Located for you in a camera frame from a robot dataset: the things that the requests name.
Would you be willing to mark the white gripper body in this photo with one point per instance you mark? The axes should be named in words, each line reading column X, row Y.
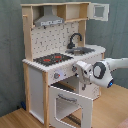
column 84, row 71

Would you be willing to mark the white oven door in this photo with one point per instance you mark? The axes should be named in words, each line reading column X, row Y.
column 62, row 103

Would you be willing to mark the white microwave door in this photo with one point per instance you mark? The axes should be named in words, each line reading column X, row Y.
column 98, row 11

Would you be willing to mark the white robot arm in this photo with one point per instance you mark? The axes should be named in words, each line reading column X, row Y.
column 99, row 73

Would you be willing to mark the wooden toy kitchen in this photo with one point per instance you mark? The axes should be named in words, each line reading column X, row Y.
column 46, row 40

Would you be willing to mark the right red stove knob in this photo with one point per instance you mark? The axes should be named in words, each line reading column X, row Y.
column 74, row 69

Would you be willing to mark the red stove knob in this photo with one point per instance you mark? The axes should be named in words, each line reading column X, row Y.
column 56, row 75
column 74, row 69

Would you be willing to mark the grey toy sink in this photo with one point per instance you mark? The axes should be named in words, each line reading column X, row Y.
column 79, row 51

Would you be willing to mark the black toy faucet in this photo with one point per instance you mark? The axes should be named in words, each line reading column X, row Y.
column 73, row 40

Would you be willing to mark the left red stove knob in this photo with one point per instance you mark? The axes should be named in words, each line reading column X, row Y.
column 56, row 75

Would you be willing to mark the black toy stovetop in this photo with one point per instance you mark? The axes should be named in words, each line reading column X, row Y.
column 52, row 59

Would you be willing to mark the grey range hood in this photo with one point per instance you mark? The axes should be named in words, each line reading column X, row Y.
column 48, row 18

